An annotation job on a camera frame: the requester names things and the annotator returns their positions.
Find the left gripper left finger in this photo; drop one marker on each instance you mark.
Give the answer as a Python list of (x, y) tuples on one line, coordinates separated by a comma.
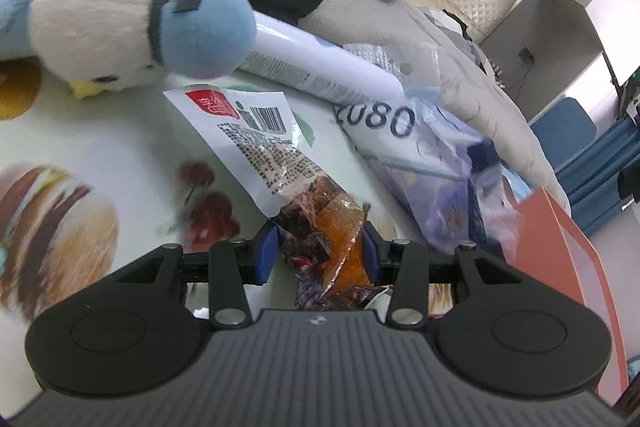
[(234, 263)]

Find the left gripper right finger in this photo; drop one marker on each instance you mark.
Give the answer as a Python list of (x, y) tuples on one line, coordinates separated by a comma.
[(405, 266)]

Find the clear dark snack packet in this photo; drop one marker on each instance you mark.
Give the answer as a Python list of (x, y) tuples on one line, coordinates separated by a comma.
[(319, 225)]

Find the clear blue plastic bag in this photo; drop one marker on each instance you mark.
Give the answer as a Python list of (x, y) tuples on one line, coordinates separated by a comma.
[(447, 174)]

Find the pink cardboard box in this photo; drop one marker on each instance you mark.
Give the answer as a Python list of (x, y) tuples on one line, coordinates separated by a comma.
[(554, 250)]

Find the fruit print bed sheet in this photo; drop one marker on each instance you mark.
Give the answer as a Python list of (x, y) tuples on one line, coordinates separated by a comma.
[(129, 147)]

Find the blue curtain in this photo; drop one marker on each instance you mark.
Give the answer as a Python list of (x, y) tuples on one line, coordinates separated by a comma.
[(590, 179)]

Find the blue chair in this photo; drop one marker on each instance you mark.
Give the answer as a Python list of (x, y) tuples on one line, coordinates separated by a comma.
[(564, 131)]

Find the white tube package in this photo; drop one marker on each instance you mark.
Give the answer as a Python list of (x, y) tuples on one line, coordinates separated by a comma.
[(295, 58)]

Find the grey blanket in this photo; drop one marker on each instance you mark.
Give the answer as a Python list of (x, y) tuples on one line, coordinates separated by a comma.
[(464, 90)]

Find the blue white penguin plush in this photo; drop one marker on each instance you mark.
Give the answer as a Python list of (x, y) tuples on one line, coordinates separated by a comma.
[(113, 45)]

